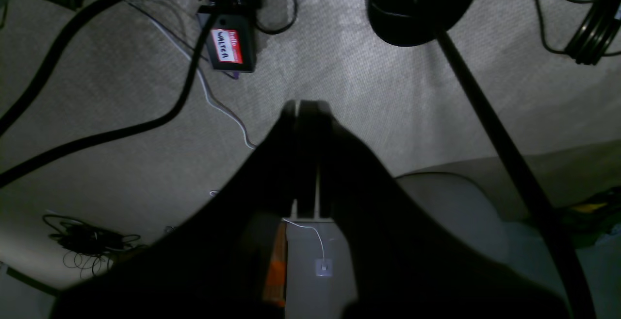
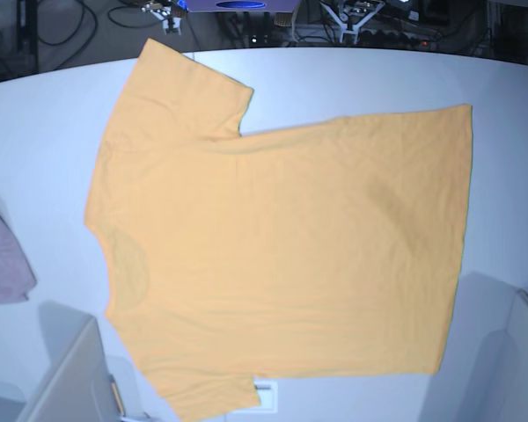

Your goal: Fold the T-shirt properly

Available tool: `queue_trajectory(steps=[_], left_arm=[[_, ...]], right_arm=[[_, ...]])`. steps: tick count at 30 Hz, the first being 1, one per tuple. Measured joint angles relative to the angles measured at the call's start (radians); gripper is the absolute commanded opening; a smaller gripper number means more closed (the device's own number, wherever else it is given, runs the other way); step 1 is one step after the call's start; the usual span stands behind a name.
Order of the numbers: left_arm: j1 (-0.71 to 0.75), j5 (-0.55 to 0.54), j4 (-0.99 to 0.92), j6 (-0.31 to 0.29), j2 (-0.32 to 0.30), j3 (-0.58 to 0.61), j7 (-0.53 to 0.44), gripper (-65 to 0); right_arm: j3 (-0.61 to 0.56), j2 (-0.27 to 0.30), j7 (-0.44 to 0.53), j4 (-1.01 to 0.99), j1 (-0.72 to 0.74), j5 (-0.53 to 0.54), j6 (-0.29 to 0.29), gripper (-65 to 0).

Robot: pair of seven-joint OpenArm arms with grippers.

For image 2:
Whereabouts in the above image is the blue purple base device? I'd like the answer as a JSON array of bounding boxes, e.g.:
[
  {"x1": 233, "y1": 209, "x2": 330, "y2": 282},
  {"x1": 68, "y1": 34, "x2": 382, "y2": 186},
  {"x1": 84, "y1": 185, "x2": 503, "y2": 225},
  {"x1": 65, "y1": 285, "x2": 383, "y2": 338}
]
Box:
[{"x1": 179, "y1": 0, "x2": 300, "y2": 12}]

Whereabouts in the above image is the white table cable slot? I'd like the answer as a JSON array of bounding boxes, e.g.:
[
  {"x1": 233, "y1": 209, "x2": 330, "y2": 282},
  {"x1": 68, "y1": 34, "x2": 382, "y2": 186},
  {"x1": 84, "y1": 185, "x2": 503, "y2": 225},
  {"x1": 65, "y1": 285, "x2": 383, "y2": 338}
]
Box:
[{"x1": 253, "y1": 380, "x2": 279, "y2": 413}]

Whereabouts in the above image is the black power strip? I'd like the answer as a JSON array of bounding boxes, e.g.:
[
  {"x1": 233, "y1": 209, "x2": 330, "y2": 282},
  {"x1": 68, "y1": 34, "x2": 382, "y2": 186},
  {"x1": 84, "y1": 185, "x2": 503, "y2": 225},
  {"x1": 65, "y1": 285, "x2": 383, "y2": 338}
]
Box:
[{"x1": 340, "y1": 27, "x2": 434, "y2": 51}]

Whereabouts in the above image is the orange pencil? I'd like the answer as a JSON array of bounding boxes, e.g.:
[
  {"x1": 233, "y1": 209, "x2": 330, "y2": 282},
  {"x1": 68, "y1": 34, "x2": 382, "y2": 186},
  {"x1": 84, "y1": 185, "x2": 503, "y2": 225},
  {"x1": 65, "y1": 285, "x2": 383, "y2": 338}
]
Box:
[{"x1": 110, "y1": 381, "x2": 126, "y2": 417}]

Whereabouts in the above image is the orange T-shirt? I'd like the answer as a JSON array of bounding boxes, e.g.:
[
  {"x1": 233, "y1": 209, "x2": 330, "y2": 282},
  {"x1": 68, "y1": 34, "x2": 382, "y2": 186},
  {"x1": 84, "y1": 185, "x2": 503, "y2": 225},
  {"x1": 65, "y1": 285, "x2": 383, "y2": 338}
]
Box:
[{"x1": 84, "y1": 40, "x2": 473, "y2": 421}]

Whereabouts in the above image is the grey partition panel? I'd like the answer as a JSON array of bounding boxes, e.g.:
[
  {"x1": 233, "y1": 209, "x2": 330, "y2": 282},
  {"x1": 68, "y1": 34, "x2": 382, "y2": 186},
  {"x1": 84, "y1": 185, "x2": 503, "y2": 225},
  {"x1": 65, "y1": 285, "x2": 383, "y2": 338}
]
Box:
[
  {"x1": 419, "y1": 273, "x2": 528, "y2": 421},
  {"x1": 18, "y1": 302, "x2": 121, "y2": 422}
]

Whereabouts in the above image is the grey partition panel right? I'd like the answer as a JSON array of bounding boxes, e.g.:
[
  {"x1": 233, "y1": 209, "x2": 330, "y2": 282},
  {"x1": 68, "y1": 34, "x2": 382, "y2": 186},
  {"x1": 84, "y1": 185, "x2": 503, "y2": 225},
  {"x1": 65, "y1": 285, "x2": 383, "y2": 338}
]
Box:
[{"x1": 419, "y1": 273, "x2": 528, "y2": 421}]

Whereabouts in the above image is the pink folded cloth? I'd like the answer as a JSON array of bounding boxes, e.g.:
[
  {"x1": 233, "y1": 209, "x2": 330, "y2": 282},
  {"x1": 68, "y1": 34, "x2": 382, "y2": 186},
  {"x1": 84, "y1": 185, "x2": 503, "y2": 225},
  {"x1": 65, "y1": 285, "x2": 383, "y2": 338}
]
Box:
[{"x1": 0, "y1": 215, "x2": 37, "y2": 304}]

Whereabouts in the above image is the grey partition panel left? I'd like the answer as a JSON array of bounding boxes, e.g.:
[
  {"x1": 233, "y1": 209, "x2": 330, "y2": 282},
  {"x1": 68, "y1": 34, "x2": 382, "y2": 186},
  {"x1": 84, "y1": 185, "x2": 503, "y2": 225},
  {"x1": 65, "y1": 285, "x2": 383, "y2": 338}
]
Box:
[{"x1": 18, "y1": 302, "x2": 121, "y2": 422}]

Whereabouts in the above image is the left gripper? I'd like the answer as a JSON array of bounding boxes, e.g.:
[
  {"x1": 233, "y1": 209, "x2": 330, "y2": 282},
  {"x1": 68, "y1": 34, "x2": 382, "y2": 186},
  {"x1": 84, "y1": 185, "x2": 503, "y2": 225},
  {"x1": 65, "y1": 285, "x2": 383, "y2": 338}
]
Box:
[{"x1": 320, "y1": 1, "x2": 384, "y2": 44}]

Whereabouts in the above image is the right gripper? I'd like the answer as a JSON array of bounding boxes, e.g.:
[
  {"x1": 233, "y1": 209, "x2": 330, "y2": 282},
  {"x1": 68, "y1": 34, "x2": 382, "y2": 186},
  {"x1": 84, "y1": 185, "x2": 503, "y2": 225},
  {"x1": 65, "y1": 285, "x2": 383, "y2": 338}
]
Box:
[{"x1": 141, "y1": 0, "x2": 187, "y2": 33}]

